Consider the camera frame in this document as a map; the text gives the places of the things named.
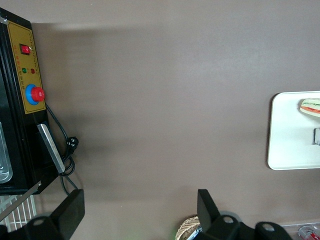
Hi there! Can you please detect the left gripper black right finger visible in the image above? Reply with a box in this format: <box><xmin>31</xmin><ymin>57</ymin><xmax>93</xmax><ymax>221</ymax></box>
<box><xmin>197</xmin><ymin>188</ymin><xmax>298</xmax><ymax>240</ymax></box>

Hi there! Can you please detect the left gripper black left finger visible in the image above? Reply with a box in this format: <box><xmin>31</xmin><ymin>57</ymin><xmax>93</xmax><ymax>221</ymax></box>
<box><xmin>0</xmin><ymin>188</ymin><xmax>86</xmax><ymax>240</ymax></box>

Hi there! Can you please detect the black tray sealing machine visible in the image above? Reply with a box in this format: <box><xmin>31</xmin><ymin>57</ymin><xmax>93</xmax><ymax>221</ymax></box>
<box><xmin>0</xmin><ymin>6</ymin><xmax>66</xmax><ymax>221</ymax></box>

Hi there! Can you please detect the silver metal tray mould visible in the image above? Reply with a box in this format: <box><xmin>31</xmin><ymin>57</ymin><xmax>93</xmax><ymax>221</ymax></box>
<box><xmin>0</xmin><ymin>119</ymin><xmax>13</xmax><ymax>185</ymax></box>

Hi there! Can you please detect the cream plastic tray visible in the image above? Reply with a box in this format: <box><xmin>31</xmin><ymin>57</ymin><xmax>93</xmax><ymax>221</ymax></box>
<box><xmin>267</xmin><ymin>91</ymin><xmax>320</xmax><ymax>171</ymax></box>

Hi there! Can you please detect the light brown wicker basket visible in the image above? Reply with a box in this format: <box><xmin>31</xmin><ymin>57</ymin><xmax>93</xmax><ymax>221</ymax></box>
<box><xmin>177</xmin><ymin>216</ymin><xmax>202</xmax><ymax>240</ymax></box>

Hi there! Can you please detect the silver metal bar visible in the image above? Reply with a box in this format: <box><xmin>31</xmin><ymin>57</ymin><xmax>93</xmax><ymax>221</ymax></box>
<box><xmin>36</xmin><ymin>123</ymin><xmax>66</xmax><ymax>174</ymax></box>

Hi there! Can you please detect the red cola bottle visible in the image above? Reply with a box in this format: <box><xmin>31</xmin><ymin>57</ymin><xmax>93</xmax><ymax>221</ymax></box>
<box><xmin>298</xmin><ymin>224</ymin><xmax>320</xmax><ymax>238</ymax></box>

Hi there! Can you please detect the red emergency stop button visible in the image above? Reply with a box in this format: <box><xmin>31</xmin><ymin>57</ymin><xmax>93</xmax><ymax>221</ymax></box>
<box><xmin>24</xmin><ymin>83</ymin><xmax>46</xmax><ymax>105</ymax></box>

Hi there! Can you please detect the wrapped triangle sandwich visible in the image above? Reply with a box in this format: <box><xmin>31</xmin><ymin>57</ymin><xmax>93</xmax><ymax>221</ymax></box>
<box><xmin>296</xmin><ymin>97</ymin><xmax>320</xmax><ymax>120</ymax></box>

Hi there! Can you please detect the white wire basket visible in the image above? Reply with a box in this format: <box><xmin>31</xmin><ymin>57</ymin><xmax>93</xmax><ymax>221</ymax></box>
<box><xmin>0</xmin><ymin>193</ymin><xmax>38</xmax><ymax>233</ymax></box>

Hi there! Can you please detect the black machine power cable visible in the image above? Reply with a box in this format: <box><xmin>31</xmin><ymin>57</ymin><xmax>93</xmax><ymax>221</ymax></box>
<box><xmin>44</xmin><ymin>103</ymin><xmax>85</xmax><ymax>198</ymax></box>

